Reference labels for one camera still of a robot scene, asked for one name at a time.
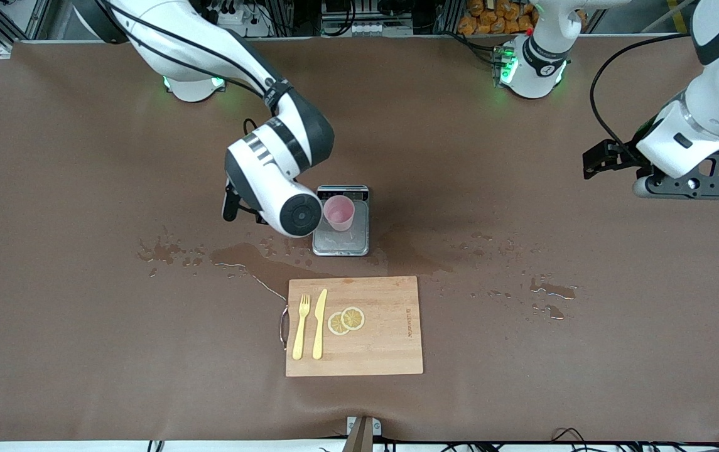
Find pink plastic cup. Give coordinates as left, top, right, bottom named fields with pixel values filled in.
left=323, top=195, right=355, bottom=232

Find silver kitchen scale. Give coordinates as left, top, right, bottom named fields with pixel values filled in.
left=312, top=185, right=370, bottom=257

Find yellow plastic fork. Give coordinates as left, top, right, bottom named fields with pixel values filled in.
left=292, top=294, right=311, bottom=361

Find yellow plastic knife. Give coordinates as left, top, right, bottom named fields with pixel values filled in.
left=312, top=289, right=328, bottom=360

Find orange snack packs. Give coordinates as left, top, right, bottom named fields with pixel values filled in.
left=458, top=0, right=587, bottom=36

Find white power strip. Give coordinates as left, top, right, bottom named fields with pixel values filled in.
left=203, top=5, right=273, bottom=38

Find wooden cutting board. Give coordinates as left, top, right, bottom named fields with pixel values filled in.
left=285, top=276, right=424, bottom=377

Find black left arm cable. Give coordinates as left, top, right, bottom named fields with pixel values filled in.
left=589, top=31, right=694, bottom=165

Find metal table edge bracket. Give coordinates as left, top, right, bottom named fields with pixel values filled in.
left=346, top=416, right=382, bottom=452

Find black floor cables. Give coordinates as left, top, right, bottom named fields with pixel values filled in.
left=372, top=428, right=719, bottom=452

